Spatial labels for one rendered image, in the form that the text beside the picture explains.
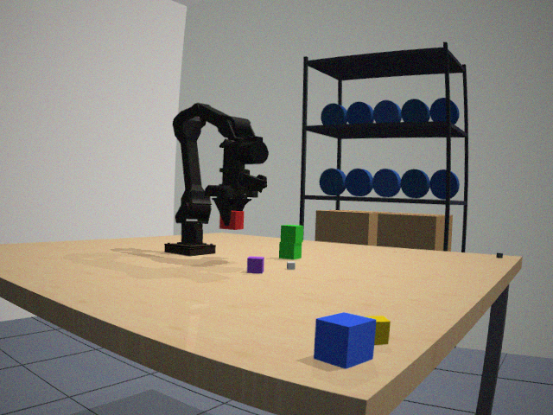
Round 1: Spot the yellow block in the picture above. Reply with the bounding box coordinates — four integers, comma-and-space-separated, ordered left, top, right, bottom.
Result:
367, 316, 390, 345

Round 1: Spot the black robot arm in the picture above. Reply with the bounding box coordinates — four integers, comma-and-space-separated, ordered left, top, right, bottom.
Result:
173, 103, 269, 245

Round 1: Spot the red block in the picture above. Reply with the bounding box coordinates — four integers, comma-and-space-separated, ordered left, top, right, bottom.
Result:
219, 211, 244, 230

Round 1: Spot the purple block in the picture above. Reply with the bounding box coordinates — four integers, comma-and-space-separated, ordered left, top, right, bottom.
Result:
246, 257, 264, 273

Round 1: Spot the green block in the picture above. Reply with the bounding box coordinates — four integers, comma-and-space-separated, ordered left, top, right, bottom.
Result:
281, 225, 303, 243
279, 242, 302, 260

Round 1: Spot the blue block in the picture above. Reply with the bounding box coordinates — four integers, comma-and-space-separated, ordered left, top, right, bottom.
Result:
314, 312, 376, 368

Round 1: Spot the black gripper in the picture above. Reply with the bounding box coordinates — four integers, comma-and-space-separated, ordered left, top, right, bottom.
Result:
205, 163, 258, 226

